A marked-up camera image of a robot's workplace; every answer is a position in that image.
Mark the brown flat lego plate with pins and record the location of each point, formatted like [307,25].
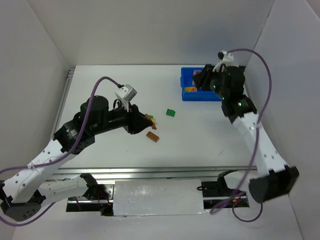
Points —
[150,135]

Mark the brown purple butterfly lego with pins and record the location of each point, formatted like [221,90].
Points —
[196,71]

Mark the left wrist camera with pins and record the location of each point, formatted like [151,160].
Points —
[125,94]

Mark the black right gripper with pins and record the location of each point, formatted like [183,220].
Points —
[204,78]

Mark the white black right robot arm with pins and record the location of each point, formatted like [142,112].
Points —
[276,177]

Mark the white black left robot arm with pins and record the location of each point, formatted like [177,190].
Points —
[24,194]

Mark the yellow butterfly lego brick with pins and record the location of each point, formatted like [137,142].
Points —
[190,89]

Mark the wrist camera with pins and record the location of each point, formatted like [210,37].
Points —
[226,59]
[125,94]

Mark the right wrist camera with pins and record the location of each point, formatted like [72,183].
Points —
[226,59]

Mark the small green lego brick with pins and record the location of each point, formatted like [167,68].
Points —
[170,112]

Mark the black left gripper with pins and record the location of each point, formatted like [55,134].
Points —
[133,121]

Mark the aluminium table edge rail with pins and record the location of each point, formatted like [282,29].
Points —
[148,172]

